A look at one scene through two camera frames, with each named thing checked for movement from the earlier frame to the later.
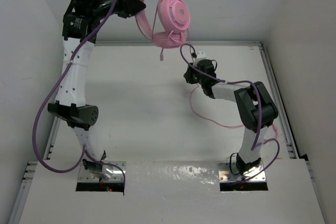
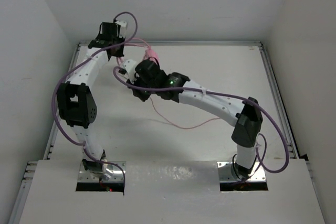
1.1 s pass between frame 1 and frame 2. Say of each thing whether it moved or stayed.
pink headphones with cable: moved
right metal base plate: stayed
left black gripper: moved
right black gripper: moved
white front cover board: stayed
